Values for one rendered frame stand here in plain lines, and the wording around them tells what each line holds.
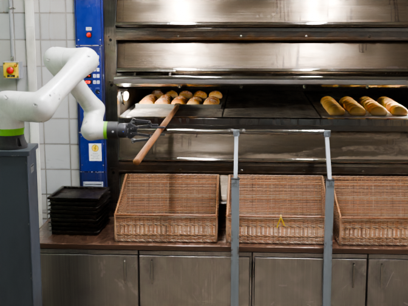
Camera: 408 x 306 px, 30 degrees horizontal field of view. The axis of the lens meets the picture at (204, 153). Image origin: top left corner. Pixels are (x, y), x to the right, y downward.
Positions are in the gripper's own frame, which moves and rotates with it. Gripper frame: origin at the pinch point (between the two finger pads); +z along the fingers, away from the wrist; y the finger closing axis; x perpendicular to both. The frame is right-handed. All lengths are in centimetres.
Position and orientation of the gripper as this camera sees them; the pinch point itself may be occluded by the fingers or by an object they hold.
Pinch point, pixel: (158, 130)
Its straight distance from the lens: 390.2
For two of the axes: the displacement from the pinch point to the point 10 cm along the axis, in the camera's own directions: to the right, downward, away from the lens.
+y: 0.0, 9.8, 1.8
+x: -0.6, 1.8, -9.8
